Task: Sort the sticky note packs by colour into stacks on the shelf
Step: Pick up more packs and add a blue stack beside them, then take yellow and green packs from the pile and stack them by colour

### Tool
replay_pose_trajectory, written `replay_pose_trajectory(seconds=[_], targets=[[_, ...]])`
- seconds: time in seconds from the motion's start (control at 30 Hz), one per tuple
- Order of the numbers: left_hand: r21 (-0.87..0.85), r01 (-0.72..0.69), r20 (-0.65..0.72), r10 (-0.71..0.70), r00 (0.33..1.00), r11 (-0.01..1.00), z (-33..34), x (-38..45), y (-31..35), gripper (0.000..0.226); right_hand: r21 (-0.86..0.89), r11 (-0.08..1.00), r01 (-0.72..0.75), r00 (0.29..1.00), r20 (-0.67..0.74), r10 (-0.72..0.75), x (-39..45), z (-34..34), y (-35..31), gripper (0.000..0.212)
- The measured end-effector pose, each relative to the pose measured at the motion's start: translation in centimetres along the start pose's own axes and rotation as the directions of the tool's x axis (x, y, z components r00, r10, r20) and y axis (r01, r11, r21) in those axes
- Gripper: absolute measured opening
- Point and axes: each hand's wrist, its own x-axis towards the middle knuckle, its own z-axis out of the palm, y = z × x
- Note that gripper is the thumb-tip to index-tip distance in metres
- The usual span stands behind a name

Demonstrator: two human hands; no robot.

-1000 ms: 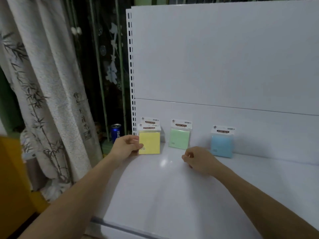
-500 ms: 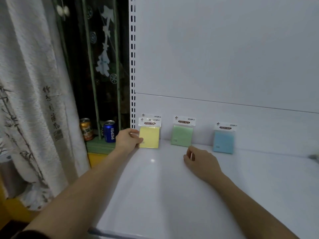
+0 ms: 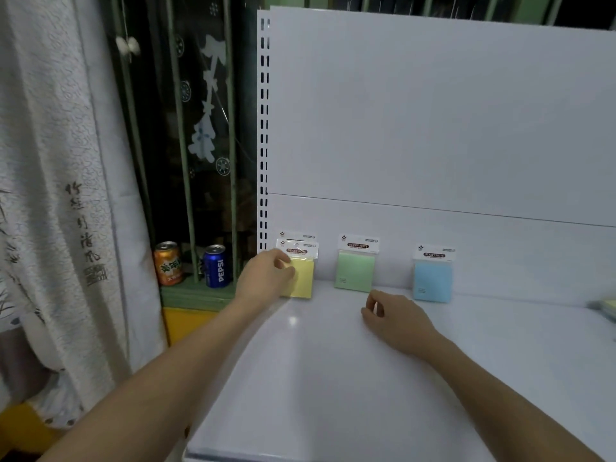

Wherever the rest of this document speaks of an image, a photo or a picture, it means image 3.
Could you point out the pile of mixed sticky notes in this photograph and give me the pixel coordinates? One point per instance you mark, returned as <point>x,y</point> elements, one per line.
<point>607,307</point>

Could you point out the orange drink can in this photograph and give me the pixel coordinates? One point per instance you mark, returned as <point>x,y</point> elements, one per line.
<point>169,269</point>

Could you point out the white metal shelf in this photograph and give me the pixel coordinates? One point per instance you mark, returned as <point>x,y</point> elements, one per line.
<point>409,115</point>

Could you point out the white flower window decal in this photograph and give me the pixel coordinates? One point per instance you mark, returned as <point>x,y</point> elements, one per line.
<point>202,144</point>

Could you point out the white patterned curtain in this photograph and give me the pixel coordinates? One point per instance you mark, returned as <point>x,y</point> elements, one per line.
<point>58,139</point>

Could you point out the person's left hand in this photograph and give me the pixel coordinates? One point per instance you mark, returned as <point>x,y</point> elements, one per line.
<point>264,281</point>

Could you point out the blue drink can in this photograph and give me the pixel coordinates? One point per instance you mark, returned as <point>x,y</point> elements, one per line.
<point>217,271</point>

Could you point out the small white hanging ornament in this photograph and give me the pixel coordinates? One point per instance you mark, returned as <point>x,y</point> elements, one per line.
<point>130,45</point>

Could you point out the person's left forearm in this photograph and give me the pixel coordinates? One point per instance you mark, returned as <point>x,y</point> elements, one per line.
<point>159,380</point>

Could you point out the person's right forearm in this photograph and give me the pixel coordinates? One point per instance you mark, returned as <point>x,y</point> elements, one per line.
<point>505,394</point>

